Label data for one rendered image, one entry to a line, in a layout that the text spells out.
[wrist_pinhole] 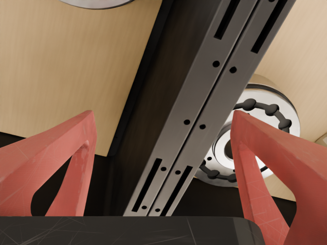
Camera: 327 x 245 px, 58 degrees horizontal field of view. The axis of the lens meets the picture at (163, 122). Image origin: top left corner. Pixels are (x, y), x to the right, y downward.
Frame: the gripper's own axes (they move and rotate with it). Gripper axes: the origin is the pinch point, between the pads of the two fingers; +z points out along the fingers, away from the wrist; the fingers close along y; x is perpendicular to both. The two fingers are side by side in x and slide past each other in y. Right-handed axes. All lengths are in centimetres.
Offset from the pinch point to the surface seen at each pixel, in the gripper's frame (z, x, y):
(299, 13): 13.2, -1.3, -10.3
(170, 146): 2.2, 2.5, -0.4
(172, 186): 2.1, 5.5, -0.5
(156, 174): 2.1, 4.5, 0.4
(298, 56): 13.1, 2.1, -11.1
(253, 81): 10.9, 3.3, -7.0
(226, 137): 8.7, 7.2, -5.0
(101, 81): 11.8, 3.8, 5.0
